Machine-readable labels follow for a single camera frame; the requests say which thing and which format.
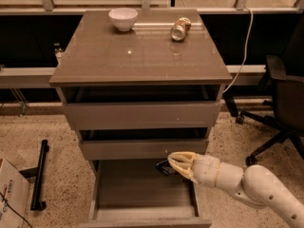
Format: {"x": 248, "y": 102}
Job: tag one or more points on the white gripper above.
{"x": 205, "y": 171}

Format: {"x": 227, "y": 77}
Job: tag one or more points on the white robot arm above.
{"x": 256, "y": 186}

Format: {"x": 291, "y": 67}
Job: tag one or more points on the grey open bottom drawer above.
{"x": 134, "y": 194}

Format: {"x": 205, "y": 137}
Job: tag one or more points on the grey drawer cabinet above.
{"x": 100, "y": 55}

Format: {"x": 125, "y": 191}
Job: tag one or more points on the grey middle drawer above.
{"x": 141, "y": 143}

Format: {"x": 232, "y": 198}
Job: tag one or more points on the grey top drawer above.
{"x": 159, "y": 107}

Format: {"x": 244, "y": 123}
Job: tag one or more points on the black office chair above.
{"x": 286, "y": 74}

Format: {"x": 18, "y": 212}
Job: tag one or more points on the crushed metal can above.
{"x": 180, "y": 29}

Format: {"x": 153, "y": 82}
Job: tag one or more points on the black metal stand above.
{"x": 37, "y": 173}

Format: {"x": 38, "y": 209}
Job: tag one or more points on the white ceramic bowl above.
{"x": 123, "y": 19}

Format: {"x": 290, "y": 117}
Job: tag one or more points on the white cardboard box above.
{"x": 14, "y": 189}

